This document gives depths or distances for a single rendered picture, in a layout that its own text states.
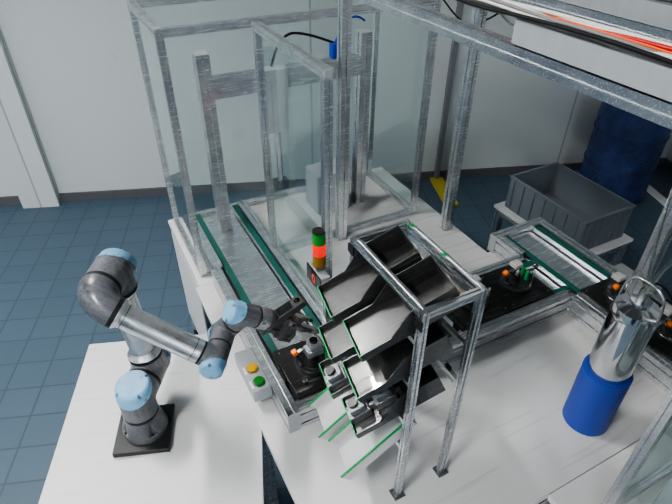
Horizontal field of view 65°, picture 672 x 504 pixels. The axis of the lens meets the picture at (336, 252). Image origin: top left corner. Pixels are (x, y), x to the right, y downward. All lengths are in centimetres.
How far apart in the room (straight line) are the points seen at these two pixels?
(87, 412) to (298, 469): 81
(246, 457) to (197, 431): 21
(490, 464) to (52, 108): 414
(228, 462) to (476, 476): 82
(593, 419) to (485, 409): 36
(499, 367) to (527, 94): 335
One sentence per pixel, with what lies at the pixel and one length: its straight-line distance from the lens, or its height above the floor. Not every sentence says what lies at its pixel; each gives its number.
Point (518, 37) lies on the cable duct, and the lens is 153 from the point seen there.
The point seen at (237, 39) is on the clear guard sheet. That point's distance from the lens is 275.
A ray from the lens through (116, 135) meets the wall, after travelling 487.
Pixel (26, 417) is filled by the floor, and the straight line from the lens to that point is 349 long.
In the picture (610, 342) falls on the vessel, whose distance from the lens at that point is 186.
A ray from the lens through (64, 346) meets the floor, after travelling 378.
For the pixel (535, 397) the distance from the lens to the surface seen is 219.
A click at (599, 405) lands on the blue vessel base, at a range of 203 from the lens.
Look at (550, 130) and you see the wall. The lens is 544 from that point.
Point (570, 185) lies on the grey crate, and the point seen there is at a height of 75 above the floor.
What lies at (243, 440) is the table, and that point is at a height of 86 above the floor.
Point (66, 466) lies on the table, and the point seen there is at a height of 86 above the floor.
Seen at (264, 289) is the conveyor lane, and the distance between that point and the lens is 241.
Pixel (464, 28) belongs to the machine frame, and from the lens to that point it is 169.
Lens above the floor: 249
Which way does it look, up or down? 37 degrees down
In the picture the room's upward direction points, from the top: 1 degrees clockwise
